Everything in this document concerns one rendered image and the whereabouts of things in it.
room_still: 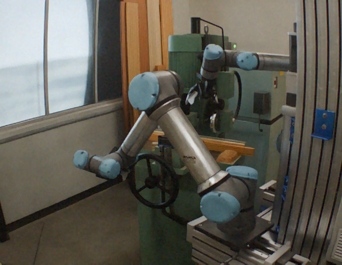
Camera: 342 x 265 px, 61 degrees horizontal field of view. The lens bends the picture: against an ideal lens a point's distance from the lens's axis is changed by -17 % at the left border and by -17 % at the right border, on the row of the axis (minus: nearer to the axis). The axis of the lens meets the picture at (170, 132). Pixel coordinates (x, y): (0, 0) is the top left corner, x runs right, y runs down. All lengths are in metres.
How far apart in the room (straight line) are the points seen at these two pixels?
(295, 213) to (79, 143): 2.30
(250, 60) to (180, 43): 0.51
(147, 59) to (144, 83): 2.52
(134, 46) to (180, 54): 1.65
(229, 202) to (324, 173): 0.36
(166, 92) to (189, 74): 0.70
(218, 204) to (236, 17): 3.36
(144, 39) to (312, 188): 2.71
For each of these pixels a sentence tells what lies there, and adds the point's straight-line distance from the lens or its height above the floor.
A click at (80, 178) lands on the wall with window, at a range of 3.21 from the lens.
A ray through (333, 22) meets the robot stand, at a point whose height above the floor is 1.57.
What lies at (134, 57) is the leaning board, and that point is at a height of 1.32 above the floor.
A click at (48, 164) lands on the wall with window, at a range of 2.92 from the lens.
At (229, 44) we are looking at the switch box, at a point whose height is 1.46.
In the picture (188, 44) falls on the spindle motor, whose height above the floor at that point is 1.45.
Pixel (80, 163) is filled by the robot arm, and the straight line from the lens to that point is 1.33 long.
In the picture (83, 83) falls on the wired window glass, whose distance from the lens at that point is 3.16.
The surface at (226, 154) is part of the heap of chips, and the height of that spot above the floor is 0.93.
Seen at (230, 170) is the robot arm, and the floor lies 1.05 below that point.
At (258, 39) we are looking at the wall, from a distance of 4.05.
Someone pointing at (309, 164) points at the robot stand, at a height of 1.08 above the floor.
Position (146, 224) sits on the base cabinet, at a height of 0.42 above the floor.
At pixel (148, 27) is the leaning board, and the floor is 1.64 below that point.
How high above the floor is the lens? 1.46
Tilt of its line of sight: 15 degrees down
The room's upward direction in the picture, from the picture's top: straight up
